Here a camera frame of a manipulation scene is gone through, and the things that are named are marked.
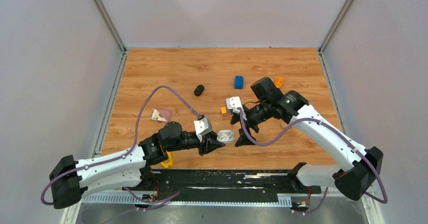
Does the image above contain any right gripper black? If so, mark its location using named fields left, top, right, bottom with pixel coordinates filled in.
left=230, top=100, right=272, bottom=147

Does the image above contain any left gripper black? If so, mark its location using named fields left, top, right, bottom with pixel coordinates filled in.
left=167, top=131, right=226, bottom=156

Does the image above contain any white earbud charging case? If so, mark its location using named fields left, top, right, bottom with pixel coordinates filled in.
left=217, top=130, right=235, bottom=144

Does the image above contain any black earbud charging case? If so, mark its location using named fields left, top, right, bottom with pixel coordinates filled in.
left=194, top=85, right=205, bottom=96

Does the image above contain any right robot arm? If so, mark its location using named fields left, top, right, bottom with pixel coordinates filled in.
left=226, top=77, right=388, bottom=203

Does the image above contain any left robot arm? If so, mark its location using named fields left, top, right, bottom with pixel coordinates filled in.
left=49, top=118, right=235, bottom=209

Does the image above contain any orange green toy brick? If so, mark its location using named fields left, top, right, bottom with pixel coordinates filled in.
left=221, top=106, right=228, bottom=115

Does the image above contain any blue toy block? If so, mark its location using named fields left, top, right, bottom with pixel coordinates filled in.
left=234, top=75, right=244, bottom=89

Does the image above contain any pink picture card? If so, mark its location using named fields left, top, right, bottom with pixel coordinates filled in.
left=150, top=108, right=173, bottom=122

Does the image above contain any orange round toy brick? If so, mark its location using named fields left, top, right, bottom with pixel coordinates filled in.
left=274, top=77, right=284, bottom=88

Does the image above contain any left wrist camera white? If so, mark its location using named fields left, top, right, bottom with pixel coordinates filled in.
left=194, top=117, right=212, bottom=142

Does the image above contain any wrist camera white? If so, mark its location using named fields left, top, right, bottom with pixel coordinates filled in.
left=194, top=117, right=212, bottom=142
left=225, top=96, right=247, bottom=125

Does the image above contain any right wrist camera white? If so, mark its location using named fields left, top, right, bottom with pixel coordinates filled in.
left=225, top=96, right=247, bottom=125

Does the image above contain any yellow triangular plastic frame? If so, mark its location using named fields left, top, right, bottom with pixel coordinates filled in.
left=161, top=152, right=173, bottom=169

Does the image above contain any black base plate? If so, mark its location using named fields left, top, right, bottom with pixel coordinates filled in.
left=130, top=169, right=322, bottom=204

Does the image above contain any aluminium slotted rail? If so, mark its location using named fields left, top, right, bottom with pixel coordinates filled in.
left=83, top=174, right=376, bottom=208

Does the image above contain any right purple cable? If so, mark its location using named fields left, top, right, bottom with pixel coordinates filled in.
left=238, top=108, right=389, bottom=215

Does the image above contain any purple cable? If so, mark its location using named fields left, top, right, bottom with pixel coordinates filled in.
left=40, top=85, right=203, bottom=206
left=238, top=108, right=389, bottom=215

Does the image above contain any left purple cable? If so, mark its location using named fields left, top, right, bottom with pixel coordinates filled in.
left=40, top=85, right=203, bottom=206

